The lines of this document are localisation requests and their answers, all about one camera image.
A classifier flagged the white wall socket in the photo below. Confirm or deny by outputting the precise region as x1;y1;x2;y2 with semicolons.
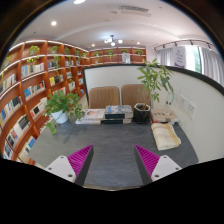
179;94;188;111
186;100;198;120

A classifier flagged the black track light rail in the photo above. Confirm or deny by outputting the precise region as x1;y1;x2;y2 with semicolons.
153;39;214;51

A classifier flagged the beige upholstered chair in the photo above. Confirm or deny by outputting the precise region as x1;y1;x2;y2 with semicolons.
88;85;121;110
120;83;152;109

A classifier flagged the white thick book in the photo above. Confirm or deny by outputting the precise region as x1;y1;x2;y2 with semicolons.
79;108;107;121

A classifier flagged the grey curtain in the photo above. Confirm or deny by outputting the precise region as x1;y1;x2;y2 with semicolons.
155;48;174;67
199;46;224;86

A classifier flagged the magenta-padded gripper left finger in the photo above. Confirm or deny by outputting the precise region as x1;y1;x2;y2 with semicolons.
44;144;95;187

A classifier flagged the ceiling air vent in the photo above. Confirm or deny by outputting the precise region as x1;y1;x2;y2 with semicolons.
119;4;153;18

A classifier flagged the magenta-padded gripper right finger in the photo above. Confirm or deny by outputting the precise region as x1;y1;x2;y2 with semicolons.
133;144;183;186

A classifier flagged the cream yellow striped towel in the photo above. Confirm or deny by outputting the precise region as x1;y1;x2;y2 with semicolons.
150;122;182;152

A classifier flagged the ceiling lamp with round bulbs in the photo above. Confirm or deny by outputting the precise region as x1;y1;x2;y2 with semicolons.
103;34;124;47

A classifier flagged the leafy plant in white pot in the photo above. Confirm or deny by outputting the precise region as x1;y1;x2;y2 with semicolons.
44;89;86;135

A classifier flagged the white thin book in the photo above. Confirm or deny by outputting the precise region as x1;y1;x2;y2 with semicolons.
75;118;103;126

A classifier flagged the small white framed notice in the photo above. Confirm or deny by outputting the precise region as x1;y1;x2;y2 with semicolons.
121;52;132;64

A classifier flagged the dark-spined large book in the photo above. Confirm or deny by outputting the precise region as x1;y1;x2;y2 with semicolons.
104;104;134;120
101;117;133;125

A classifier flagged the orange wooden bookshelf unit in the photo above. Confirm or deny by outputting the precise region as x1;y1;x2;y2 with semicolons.
0;39;148;166

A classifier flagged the clear acrylic sign stand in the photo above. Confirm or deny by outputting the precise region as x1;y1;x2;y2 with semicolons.
164;91;176;113

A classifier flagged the red and black book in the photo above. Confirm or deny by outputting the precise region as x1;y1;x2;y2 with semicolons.
151;119;178;126

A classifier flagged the tall plant in black pot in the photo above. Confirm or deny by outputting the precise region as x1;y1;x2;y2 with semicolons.
133;58;175;125

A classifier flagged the white sign on partition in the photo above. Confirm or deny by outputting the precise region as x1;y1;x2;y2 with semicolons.
171;45;187;69

